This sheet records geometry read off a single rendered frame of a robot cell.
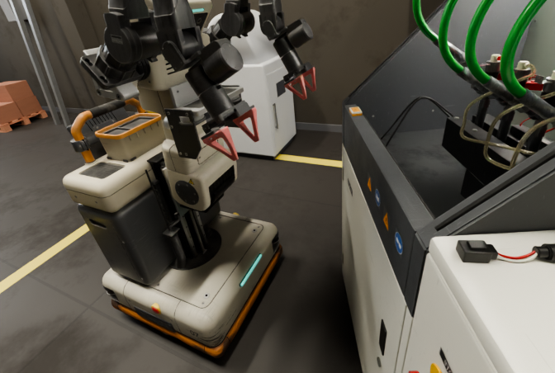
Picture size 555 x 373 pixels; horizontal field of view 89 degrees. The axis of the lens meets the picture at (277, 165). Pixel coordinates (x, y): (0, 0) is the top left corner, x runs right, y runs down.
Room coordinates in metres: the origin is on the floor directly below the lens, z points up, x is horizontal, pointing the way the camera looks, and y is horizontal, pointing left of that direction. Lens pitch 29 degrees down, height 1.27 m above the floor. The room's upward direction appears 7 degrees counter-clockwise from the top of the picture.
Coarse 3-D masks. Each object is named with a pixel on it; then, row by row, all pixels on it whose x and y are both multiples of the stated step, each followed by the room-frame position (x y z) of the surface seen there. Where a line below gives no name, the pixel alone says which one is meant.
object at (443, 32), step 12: (456, 0) 0.53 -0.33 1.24; (444, 12) 0.53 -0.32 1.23; (444, 24) 0.53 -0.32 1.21; (444, 36) 0.53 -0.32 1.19; (444, 48) 0.53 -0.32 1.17; (444, 60) 0.53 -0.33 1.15; (456, 72) 0.53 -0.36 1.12; (468, 72) 0.52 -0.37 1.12; (480, 84) 0.52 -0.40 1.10; (492, 96) 0.52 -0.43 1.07
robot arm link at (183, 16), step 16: (160, 0) 0.62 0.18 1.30; (176, 0) 0.62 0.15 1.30; (160, 16) 0.62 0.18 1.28; (176, 16) 0.61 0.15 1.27; (192, 16) 0.65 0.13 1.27; (160, 32) 0.63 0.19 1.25; (176, 32) 0.61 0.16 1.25; (192, 32) 0.65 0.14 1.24; (160, 48) 0.63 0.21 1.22; (192, 48) 0.63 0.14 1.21
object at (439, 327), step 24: (432, 264) 0.26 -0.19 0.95; (432, 288) 0.24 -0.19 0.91; (432, 312) 0.23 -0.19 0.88; (456, 312) 0.19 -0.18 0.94; (432, 336) 0.22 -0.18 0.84; (456, 336) 0.18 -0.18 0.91; (408, 360) 0.26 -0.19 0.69; (432, 360) 0.20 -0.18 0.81; (456, 360) 0.17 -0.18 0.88; (480, 360) 0.14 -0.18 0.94
